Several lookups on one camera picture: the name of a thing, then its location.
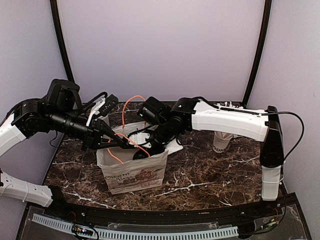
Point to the bundle of white wrapped straws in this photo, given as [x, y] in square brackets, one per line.
[231, 104]

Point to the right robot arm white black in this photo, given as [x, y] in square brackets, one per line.
[198, 114]

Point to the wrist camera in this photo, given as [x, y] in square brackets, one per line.
[141, 138]
[102, 108]

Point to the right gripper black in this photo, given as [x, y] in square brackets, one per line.
[153, 152]

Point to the white cup holding straws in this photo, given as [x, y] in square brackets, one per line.
[221, 141]

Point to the black cup lid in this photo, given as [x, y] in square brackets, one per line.
[140, 154]

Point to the white slotted cable duct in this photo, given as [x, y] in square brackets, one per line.
[134, 232]

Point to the stack of white paper cups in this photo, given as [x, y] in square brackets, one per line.
[105, 119]

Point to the left black frame post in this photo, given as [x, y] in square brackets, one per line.
[61, 42]

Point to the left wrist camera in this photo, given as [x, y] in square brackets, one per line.
[102, 108]

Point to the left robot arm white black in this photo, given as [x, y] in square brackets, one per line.
[60, 110]

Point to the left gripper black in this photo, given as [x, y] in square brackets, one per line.
[94, 134]

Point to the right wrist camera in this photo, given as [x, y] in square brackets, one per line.
[141, 138]

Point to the white paper takeout bag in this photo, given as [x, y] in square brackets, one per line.
[123, 174]

